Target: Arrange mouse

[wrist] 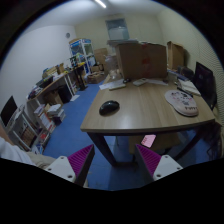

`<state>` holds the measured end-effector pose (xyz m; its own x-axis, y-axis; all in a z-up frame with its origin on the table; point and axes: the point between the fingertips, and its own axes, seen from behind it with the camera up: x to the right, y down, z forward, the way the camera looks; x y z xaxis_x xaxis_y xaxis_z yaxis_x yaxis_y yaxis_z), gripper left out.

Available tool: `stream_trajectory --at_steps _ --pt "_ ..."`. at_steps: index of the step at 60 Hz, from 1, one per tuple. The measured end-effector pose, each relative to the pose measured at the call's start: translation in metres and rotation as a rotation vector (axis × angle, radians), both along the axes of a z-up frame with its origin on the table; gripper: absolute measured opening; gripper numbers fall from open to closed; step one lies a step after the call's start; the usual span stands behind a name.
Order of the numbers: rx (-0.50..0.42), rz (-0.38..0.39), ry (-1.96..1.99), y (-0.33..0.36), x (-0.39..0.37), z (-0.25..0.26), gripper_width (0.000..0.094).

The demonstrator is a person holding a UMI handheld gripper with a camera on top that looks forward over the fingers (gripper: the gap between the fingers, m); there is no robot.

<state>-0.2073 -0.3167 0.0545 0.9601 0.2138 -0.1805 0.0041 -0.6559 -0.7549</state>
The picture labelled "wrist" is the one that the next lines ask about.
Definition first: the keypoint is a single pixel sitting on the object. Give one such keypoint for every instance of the tall cardboard box by wall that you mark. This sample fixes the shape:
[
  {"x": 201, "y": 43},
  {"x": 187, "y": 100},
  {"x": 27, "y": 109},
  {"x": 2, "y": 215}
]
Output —
[{"x": 175, "y": 55}]

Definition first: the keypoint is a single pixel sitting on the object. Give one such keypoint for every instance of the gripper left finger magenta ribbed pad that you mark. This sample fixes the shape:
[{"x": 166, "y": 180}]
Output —
[{"x": 75, "y": 167}]

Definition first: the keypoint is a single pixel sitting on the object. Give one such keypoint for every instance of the white remote control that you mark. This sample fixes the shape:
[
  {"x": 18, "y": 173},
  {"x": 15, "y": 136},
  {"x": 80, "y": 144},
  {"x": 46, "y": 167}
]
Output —
[{"x": 140, "y": 82}]

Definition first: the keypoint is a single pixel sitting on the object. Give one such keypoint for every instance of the blue framed glass cabinet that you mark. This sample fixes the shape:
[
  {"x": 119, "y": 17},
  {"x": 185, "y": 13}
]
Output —
[{"x": 82, "y": 49}]

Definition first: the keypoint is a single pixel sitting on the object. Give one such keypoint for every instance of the large brown cardboard box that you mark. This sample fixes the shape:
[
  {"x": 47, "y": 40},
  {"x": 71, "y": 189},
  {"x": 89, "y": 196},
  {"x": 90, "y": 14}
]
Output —
[{"x": 137, "y": 60}]

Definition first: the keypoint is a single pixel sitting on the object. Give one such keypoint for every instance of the pink patterned mouse pad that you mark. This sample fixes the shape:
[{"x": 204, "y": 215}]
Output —
[{"x": 183, "y": 103}]

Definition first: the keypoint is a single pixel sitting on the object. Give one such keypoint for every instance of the open notebook on table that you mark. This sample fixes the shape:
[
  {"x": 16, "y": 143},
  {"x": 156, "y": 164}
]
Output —
[{"x": 188, "y": 87}]

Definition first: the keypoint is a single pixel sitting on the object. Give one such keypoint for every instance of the window with white blind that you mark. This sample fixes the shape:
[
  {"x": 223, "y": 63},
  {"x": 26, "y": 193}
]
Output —
[{"x": 117, "y": 29}]

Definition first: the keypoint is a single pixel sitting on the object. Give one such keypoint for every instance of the white shelf with books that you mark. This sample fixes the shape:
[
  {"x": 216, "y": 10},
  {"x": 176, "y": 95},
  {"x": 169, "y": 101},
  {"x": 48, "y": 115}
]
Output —
[{"x": 30, "y": 136}]

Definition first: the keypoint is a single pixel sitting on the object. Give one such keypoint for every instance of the person's leg in beige trousers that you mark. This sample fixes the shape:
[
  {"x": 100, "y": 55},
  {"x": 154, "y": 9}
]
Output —
[{"x": 12, "y": 152}]

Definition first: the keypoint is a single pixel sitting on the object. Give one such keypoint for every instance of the round wall clock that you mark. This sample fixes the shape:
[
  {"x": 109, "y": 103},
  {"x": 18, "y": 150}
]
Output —
[{"x": 67, "y": 35}]

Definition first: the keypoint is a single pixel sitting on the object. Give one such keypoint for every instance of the cardboard box on floor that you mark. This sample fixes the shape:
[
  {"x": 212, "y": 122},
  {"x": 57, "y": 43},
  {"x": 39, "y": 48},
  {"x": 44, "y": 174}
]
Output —
[{"x": 95, "y": 78}]

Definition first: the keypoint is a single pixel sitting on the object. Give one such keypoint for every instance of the black office chair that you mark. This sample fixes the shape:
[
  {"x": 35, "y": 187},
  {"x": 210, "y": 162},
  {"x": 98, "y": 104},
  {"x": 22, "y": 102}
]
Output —
[{"x": 205, "y": 83}]

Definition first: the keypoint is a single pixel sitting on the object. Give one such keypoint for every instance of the black monitor at left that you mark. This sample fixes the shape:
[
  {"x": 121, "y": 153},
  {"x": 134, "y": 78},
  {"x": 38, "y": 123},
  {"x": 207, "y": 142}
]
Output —
[{"x": 8, "y": 110}]

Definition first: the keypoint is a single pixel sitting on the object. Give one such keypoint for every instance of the stack of books on floor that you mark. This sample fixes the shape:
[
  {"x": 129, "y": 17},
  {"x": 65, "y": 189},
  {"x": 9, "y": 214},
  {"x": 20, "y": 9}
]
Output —
[{"x": 56, "y": 113}]

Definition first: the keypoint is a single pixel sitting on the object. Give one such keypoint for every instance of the long wooden side desk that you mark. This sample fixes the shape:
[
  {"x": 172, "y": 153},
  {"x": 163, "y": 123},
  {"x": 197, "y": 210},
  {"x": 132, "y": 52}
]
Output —
[{"x": 66, "y": 78}]

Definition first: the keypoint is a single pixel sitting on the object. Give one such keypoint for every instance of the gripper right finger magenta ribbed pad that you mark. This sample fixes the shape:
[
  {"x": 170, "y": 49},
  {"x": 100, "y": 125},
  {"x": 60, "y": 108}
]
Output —
[{"x": 154, "y": 166}]

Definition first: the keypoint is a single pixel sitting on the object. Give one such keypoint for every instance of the ceiling fluorescent light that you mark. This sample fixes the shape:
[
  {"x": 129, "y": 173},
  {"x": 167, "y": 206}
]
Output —
[{"x": 100, "y": 3}]

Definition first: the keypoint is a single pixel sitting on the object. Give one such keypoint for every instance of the pink box under table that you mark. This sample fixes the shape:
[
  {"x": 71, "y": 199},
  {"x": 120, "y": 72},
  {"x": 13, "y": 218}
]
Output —
[{"x": 148, "y": 140}]

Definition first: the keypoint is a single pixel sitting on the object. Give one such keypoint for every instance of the black computer mouse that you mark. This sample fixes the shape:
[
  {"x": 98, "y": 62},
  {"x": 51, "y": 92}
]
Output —
[{"x": 108, "y": 107}]

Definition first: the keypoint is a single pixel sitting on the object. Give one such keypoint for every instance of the wooden table with dark legs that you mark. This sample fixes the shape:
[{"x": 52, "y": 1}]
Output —
[{"x": 143, "y": 110}]

